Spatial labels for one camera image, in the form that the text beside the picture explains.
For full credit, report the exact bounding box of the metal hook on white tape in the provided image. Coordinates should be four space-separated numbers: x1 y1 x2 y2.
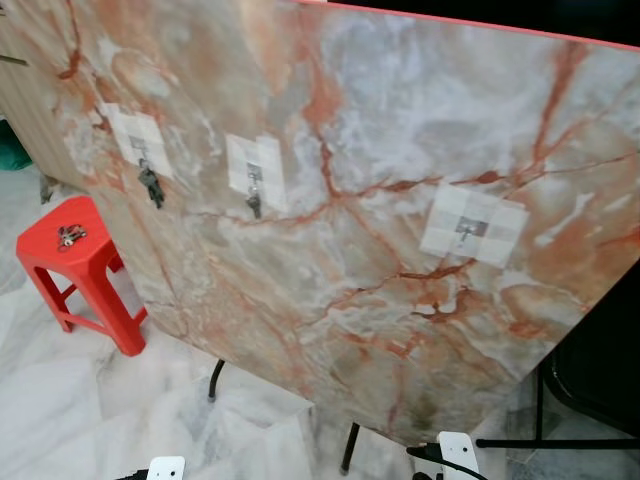
420 182 529 267
103 103 175 181
225 133 289 213

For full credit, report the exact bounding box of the black chair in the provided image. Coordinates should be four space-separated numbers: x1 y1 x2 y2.
475 265 640 449

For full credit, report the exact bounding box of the marble pattern board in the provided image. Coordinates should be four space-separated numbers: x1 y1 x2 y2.
0 0 640 446

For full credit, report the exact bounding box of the black metal board leg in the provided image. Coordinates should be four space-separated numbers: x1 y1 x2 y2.
340 423 359 475
207 360 227 403

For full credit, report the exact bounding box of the single dark key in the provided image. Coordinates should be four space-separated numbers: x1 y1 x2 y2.
245 185 264 219

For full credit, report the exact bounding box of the dark key bunch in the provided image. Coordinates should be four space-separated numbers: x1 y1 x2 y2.
137 160 166 209

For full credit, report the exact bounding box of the red plastic stool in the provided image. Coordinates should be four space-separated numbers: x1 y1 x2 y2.
15 195 149 357

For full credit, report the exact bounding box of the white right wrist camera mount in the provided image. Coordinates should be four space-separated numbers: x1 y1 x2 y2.
437 431 481 480

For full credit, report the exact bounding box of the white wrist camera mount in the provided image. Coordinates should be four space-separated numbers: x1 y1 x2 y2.
147 457 186 480
437 431 481 480

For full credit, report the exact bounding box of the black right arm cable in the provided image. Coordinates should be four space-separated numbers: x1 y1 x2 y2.
406 445 491 480

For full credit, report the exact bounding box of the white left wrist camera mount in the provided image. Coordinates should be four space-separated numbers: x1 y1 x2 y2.
147 457 186 480

